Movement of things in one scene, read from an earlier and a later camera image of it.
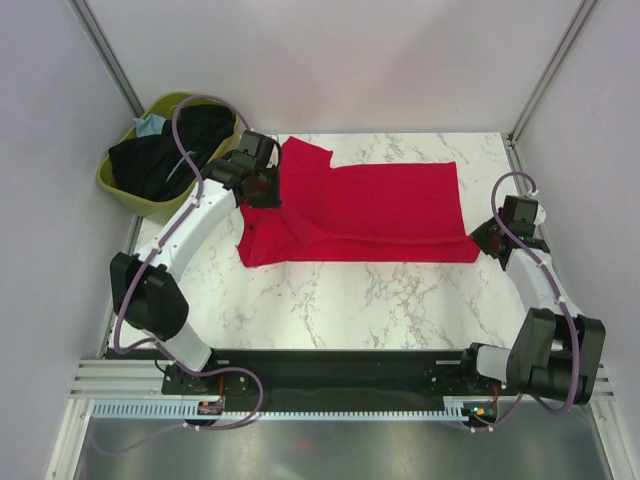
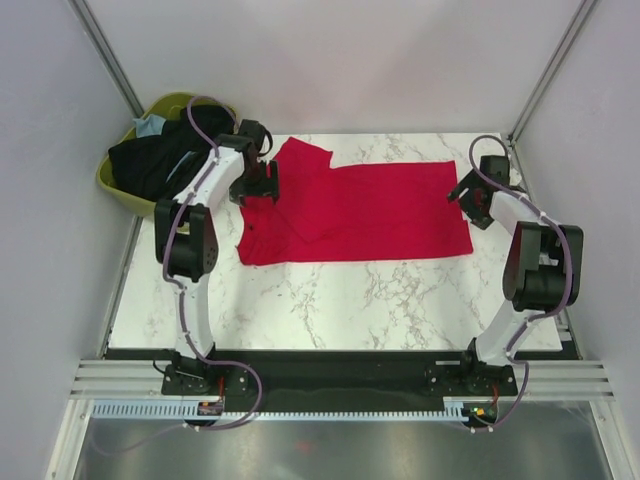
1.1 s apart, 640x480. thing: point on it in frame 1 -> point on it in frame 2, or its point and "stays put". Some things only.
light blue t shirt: [150, 125] stays put
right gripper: [479, 238] -> [470, 181]
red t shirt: [390, 214] stays put
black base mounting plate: [327, 381] stays put
